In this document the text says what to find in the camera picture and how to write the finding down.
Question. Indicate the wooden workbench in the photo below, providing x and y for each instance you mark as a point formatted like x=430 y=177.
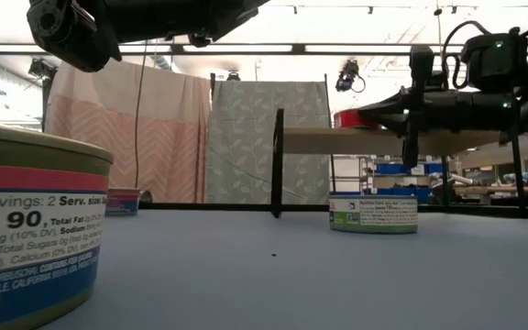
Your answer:
x=498 y=189

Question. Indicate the blue storage bin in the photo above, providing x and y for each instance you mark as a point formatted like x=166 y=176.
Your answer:
x=388 y=168
x=424 y=194
x=433 y=168
x=347 y=193

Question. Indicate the pink chevron cloth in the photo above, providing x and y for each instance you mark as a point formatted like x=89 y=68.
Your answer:
x=154 y=137

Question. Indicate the blue table mat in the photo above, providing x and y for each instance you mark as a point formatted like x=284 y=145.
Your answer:
x=291 y=284

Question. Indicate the green white label tuna can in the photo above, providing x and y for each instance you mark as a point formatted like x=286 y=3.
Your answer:
x=374 y=215

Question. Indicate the small black dome lamp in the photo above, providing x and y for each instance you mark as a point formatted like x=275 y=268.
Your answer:
x=233 y=76

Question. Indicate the white storage rack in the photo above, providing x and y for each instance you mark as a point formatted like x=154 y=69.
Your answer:
x=346 y=167

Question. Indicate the black tripod light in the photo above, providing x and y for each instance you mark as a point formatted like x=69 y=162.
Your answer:
x=39 y=69

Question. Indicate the black rig camera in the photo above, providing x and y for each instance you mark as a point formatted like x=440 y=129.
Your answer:
x=347 y=75

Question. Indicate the black rig frame beam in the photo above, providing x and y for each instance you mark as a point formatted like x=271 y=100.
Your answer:
x=298 y=48

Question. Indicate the red label seafood can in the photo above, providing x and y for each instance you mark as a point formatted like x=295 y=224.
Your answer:
x=348 y=120

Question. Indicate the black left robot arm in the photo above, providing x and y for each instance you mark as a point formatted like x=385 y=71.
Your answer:
x=154 y=18

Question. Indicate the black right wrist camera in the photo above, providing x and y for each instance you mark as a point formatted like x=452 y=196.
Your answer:
x=493 y=64

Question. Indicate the black table frame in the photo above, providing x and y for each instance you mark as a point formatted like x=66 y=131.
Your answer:
x=209 y=206

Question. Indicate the wooden shelf with black legs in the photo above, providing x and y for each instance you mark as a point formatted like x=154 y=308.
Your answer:
x=337 y=142

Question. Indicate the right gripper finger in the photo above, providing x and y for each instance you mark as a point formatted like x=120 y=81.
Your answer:
x=394 y=124
x=392 y=106

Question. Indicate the green leaf pattern cloth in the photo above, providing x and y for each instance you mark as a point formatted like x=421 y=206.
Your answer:
x=241 y=137

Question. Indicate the salmon can with gold lid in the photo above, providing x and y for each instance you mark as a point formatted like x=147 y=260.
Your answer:
x=123 y=204

